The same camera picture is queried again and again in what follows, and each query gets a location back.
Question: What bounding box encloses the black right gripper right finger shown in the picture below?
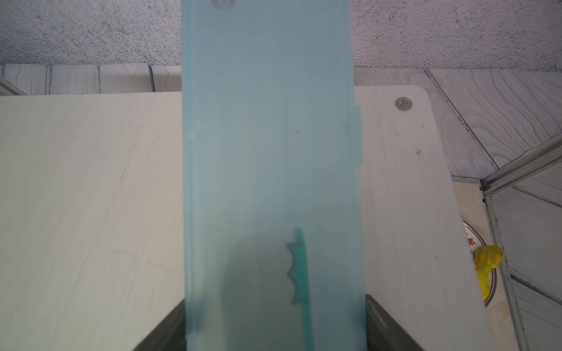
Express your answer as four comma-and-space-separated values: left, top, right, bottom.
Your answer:
365, 294, 423, 351

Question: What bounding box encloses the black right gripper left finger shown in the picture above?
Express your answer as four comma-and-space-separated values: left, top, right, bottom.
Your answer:
134, 300, 187, 351

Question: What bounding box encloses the teal pencil case with label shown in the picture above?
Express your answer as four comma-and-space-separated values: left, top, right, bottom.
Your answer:
181, 1, 367, 350

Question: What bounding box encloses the white two-tier shelf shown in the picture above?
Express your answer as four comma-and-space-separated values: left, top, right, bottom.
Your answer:
1, 86, 496, 350

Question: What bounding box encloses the yellow banana bunch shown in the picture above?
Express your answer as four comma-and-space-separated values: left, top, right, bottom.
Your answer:
474, 245, 503, 300

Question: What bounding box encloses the white patterned plate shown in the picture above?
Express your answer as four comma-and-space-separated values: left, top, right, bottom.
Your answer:
463, 222, 498, 307

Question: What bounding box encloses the right aluminium frame post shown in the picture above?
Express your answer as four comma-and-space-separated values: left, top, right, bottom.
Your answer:
482, 135, 561, 350

